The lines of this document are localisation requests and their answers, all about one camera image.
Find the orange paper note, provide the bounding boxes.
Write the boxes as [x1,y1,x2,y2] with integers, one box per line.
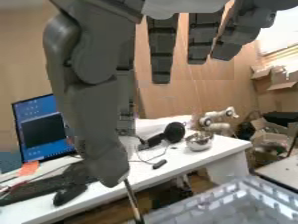
[17,160,42,177]

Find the black headphones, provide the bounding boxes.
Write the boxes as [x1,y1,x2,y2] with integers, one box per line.
[138,121,188,151]

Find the small black stick device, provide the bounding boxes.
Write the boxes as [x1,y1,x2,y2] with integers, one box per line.
[152,158,169,170]

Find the computer monitor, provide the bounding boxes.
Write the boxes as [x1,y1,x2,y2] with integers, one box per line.
[11,93,78,164]

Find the white desk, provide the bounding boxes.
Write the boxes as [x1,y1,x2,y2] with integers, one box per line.
[0,114,255,224]

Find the black keyboard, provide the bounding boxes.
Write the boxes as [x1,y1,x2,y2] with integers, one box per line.
[0,172,98,207]

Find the small white jointed device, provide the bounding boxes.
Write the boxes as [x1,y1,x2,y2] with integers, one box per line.
[191,105,241,134]

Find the metal bowl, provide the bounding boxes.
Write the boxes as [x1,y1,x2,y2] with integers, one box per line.
[184,131,216,152]

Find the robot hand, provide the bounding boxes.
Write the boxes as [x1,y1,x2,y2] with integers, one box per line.
[43,0,298,188]

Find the clear box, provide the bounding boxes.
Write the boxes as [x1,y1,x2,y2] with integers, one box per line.
[140,175,298,224]

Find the cardboard box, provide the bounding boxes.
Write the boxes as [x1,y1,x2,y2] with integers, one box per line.
[249,64,298,93]

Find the thin stick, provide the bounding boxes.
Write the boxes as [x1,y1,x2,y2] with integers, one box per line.
[123,179,146,224]

